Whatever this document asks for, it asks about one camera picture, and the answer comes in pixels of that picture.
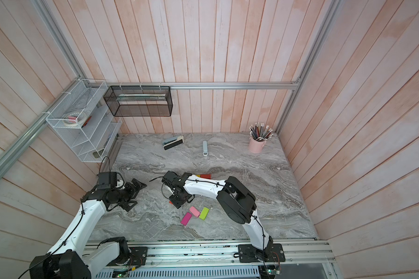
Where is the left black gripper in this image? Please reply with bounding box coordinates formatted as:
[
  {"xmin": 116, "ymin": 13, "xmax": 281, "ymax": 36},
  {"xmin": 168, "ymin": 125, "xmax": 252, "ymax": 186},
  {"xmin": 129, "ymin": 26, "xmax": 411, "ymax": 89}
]
[{"xmin": 111, "ymin": 178, "xmax": 148, "ymax": 212}]

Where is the light pink block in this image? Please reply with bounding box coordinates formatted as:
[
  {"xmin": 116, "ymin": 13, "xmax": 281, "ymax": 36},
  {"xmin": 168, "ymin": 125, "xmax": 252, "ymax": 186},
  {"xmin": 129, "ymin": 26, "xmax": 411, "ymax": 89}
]
[{"xmin": 189, "ymin": 206, "xmax": 201, "ymax": 217}]

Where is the lime green block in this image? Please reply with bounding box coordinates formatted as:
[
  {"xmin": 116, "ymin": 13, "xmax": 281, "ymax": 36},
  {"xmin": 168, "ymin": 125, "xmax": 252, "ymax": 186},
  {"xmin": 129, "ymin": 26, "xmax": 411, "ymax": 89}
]
[{"xmin": 199, "ymin": 207, "xmax": 210, "ymax": 220}]

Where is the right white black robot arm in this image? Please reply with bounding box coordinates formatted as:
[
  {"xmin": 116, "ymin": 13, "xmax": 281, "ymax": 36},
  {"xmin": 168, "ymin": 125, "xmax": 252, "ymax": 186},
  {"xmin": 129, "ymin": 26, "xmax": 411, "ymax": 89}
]
[{"xmin": 161, "ymin": 172, "xmax": 286, "ymax": 263}]

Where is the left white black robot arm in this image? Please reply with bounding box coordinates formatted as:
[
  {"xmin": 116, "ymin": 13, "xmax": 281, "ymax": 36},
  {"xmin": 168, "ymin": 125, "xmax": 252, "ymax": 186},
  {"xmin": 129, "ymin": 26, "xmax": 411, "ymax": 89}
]
[{"xmin": 28, "ymin": 172, "xmax": 147, "ymax": 279}]

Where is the magenta block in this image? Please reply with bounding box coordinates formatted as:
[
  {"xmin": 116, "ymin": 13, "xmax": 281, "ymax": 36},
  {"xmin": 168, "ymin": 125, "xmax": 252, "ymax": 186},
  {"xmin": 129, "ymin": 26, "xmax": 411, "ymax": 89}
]
[{"xmin": 180, "ymin": 212, "xmax": 193, "ymax": 226}]

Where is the black stapler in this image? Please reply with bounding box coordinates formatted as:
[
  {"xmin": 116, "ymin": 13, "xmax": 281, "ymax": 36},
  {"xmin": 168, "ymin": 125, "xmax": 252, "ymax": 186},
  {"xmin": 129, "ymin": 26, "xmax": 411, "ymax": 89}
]
[{"xmin": 162, "ymin": 136, "xmax": 184, "ymax": 150}]

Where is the black mesh basket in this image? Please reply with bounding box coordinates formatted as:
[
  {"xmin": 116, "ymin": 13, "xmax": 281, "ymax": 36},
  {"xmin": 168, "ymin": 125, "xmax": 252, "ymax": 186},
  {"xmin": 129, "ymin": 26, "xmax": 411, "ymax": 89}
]
[{"xmin": 104, "ymin": 85, "xmax": 173, "ymax": 117}]

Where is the pink pencil cup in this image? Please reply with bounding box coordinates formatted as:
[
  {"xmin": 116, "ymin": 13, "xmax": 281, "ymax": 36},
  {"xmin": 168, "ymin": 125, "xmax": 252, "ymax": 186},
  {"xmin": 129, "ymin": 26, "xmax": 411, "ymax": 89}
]
[{"xmin": 249, "ymin": 137, "xmax": 267, "ymax": 154}]

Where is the tape roll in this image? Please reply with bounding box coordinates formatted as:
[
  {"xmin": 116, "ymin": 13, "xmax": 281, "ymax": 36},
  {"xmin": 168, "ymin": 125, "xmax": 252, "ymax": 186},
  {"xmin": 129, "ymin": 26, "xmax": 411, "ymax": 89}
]
[{"xmin": 62, "ymin": 111, "xmax": 86, "ymax": 127}]

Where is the bundle of pencils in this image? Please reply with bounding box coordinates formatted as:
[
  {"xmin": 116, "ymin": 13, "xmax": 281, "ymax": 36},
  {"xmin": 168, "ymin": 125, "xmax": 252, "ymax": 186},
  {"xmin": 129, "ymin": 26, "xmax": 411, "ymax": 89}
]
[{"xmin": 249, "ymin": 123, "xmax": 274, "ymax": 143}]

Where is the white wire shelf rack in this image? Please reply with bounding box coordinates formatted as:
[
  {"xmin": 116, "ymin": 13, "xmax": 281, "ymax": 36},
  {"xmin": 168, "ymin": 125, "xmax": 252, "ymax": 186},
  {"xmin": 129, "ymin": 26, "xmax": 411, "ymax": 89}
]
[{"xmin": 46, "ymin": 79, "xmax": 122, "ymax": 163}]

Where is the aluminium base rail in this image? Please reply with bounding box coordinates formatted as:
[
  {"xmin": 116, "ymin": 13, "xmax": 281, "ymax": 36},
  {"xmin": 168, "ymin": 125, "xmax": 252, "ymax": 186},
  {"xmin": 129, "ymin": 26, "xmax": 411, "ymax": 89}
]
[{"xmin": 83, "ymin": 238, "xmax": 337, "ymax": 271}]

